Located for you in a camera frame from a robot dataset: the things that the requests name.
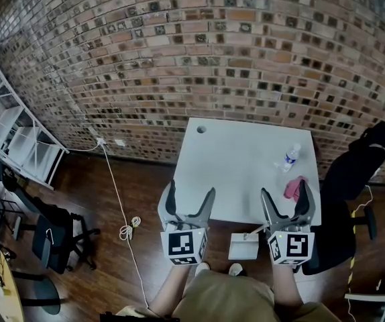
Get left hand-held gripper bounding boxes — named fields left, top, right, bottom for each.
left=160, top=179, right=217, bottom=266

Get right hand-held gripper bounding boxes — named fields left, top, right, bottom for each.
left=260, top=179, right=316, bottom=266

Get white dustpan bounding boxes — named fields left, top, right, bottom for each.
left=227, top=224, right=269, bottom=262

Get person's left forearm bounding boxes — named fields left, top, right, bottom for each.
left=148, top=264, right=194, bottom=317

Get person's right forearm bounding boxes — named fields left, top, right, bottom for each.
left=270, top=262, right=305, bottom=307

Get dark wooden floor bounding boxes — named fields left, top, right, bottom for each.
left=0, top=152, right=385, bottom=322

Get pink cloth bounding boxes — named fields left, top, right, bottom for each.
left=283, top=175, right=309, bottom=201

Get clear plastic water bottle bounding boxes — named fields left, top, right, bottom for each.
left=280, top=142, right=303, bottom=174

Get black high-back office chair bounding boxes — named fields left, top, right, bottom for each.
left=300, top=120, right=385, bottom=276

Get person's left shoe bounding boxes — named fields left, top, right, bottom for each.
left=194, top=261, right=211, bottom=277

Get person's shoe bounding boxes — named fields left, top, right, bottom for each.
left=194, top=261, right=211, bottom=277
left=227, top=262, right=248, bottom=278

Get person's right shoe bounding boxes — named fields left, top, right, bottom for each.
left=227, top=262, right=248, bottom=278

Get person's khaki trousers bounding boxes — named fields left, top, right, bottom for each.
left=115, top=268, right=343, bottom=322

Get black low-back office chair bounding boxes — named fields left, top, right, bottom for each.
left=30, top=195, right=101, bottom=275

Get black tilted chair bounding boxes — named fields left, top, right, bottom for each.
left=0, top=160, right=43, bottom=216

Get black round stool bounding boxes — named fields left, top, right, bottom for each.
left=10, top=269, right=62, bottom=316

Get white metal shelf rack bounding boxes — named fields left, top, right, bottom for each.
left=0, top=44, right=70, bottom=191

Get round yellow wooden table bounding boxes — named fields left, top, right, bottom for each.
left=0, top=249, right=25, bottom=322

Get white power cable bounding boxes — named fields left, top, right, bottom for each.
left=67, top=138, right=154, bottom=311

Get yellow and black cable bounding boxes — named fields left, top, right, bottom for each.
left=345, top=184, right=375, bottom=322

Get white metal frame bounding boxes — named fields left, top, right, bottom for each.
left=343, top=278, right=385, bottom=322

